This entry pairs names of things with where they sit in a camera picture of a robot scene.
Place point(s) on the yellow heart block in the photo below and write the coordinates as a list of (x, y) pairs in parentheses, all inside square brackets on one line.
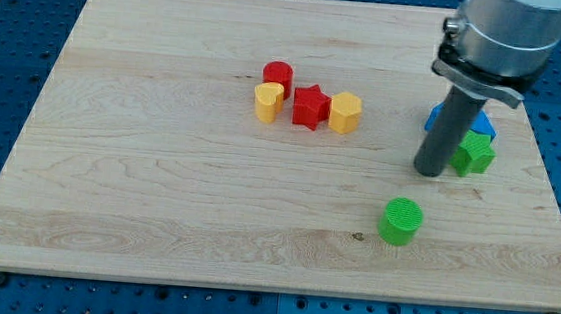
[(269, 99)]

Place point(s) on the wooden board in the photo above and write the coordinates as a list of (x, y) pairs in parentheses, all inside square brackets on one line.
[(142, 160)]

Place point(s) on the blue block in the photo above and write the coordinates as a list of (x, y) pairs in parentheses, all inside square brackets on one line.
[(481, 125)]

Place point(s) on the red star block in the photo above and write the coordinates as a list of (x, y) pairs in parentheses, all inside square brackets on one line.
[(311, 106)]

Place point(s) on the red cylinder block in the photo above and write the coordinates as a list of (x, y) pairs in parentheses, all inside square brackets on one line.
[(280, 72)]

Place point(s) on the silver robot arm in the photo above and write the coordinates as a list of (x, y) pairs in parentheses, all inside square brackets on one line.
[(497, 49)]

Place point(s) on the green cylinder block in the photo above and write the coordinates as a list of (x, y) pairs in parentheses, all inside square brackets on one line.
[(400, 221)]

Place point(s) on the green star block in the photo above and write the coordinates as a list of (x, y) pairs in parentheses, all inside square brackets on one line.
[(474, 154)]

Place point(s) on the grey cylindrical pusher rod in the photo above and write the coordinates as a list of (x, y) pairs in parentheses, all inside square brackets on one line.
[(460, 110)]

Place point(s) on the yellow hexagon block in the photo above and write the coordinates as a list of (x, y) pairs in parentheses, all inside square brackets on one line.
[(345, 112)]

